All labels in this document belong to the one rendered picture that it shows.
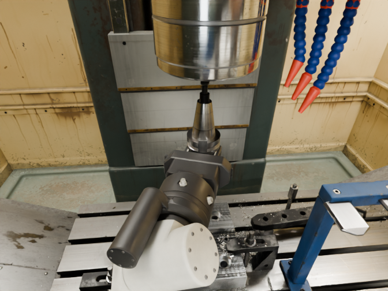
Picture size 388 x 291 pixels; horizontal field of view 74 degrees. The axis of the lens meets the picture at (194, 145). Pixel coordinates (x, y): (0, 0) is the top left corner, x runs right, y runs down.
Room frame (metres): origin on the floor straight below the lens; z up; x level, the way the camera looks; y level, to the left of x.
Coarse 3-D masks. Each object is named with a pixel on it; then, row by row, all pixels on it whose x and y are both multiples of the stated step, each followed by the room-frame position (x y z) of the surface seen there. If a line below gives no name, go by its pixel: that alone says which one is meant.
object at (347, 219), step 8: (328, 208) 0.32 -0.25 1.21; (336, 208) 0.32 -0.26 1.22; (344, 208) 0.32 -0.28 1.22; (352, 208) 0.32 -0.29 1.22; (336, 216) 0.30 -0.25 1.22; (344, 216) 0.30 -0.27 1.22; (352, 216) 0.30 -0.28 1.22; (360, 216) 0.30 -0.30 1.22; (336, 224) 0.29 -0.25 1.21; (344, 224) 0.28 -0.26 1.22; (352, 224) 0.28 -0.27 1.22; (360, 224) 0.28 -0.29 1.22; (352, 232) 0.27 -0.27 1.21; (360, 232) 0.27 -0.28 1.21
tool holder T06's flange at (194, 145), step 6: (216, 132) 0.41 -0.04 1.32; (192, 138) 0.39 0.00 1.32; (216, 138) 0.39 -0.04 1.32; (192, 144) 0.38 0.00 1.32; (198, 144) 0.38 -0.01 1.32; (204, 144) 0.38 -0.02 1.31; (210, 144) 0.38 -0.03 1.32; (216, 144) 0.38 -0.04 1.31; (192, 150) 0.38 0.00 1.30; (198, 150) 0.38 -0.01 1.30; (204, 150) 0.38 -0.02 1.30; (210, 150) 0.38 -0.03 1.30; (216, 150) 0.38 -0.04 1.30
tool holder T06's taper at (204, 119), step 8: (200, 104) 0.39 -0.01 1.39; (208, 104) 0.39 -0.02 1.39; (200, 112) 0.39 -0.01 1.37; (208, 112) 0.39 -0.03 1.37; (200, 120) 0.39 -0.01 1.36; (208, 120) 0.39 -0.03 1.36; (192, 128) 0.40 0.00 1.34; (200, 128) 0.39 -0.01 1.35; (208, 128) 0.39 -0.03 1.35; (200, 136) 0.38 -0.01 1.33; (208, 136) 0.39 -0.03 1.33
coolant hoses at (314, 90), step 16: (304, 0) 0.39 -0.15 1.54; (352, 0) 0.38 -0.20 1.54; (304, 16) 0.40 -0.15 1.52; (320, 16) 0.39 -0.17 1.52; (352, 16) 0.38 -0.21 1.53; (304, 32) 0.40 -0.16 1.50; (320, 32) 0.38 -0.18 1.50; (304, 48) 0.39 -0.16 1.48; (320, 48) 0.38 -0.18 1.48; (336, 48) 0.37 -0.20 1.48; (336, 64) 0.37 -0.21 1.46; (288, 80) 0.38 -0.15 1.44; (304, 80) 0.37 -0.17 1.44; (320, 80) 0.37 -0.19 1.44
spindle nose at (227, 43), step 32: (160, 0) 0.35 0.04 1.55; (192, 0) 0.33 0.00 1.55; (224, 0) 0.32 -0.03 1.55; (256, 0) 0.34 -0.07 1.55; (160, 32) 0.35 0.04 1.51; (192, 32) 0.33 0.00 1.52; (224, 32) 0.32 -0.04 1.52; (256, 32) 0.35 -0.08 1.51; (160, 64) 0.37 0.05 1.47; (192, 64) 0.33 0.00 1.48; (224, 64) 0.32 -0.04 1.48; (256, 64) 0.37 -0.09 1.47
